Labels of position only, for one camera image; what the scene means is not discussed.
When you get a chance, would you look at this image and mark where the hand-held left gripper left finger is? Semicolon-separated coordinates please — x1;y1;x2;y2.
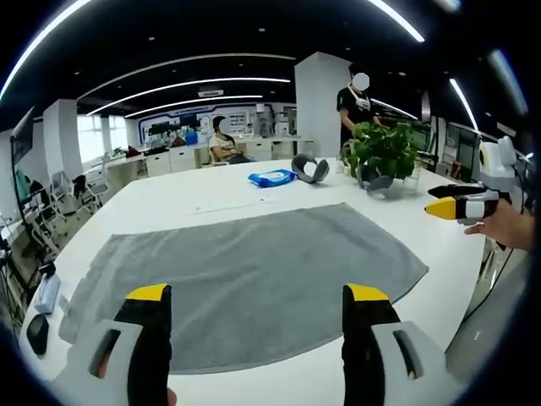
53;283;173;406

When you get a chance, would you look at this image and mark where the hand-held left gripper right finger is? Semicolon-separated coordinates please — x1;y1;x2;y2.
342;283;468;406

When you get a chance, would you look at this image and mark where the grey towel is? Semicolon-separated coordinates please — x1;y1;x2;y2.
57;201;430;376

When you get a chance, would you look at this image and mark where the person's right hand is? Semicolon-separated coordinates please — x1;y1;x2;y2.
463;195;541;251

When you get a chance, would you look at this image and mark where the grey neck device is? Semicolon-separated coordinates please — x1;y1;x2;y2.
291;152;331;186
356;164;396;200

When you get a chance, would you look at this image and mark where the green potted plant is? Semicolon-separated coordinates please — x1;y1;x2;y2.
340;121;424;187

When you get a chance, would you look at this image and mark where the black computer mouse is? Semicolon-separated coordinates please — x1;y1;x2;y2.
25;313;51;356

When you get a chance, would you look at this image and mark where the light blue small box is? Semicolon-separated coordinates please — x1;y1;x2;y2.
32;272;62;315

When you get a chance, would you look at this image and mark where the white neck-worn device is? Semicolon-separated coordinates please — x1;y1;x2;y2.
347;84;374;113

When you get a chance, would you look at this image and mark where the white office chair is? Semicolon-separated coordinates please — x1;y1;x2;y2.
69;168;112;212

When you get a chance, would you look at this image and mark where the white table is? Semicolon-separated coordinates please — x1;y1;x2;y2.
19;156;491;406

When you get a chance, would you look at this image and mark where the blue wet wipes pack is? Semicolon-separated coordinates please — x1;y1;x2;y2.
247;168;298;189

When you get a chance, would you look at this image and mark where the white desk row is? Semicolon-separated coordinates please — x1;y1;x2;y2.
103;135;316;181

